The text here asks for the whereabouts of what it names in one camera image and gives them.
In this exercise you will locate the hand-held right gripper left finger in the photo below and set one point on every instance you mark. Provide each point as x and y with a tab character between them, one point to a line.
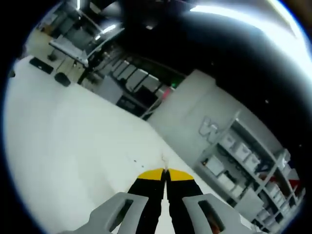
117	214

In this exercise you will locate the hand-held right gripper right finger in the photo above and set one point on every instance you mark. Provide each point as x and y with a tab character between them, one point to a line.
207	214

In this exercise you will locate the grey leaning board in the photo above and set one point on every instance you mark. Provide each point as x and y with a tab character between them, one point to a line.
247	202

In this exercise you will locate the row of white storage boxes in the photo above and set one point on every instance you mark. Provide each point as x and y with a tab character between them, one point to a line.
214	163

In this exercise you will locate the grey shelf unit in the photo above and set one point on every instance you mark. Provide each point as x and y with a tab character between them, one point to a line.
212	146

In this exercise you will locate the black box with white print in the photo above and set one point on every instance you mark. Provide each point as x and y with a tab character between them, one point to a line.
126	103

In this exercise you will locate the pink hanging item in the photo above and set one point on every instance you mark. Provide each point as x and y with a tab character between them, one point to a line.
167	93

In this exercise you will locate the black laptop stand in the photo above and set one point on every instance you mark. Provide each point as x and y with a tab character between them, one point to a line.
62	79

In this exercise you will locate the black flat box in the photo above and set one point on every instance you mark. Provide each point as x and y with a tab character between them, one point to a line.
41	65

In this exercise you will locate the ceiling light strip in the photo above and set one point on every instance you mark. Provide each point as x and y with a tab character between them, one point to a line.
243	17

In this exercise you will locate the grey wall letter sign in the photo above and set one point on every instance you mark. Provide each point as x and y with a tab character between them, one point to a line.
209	130

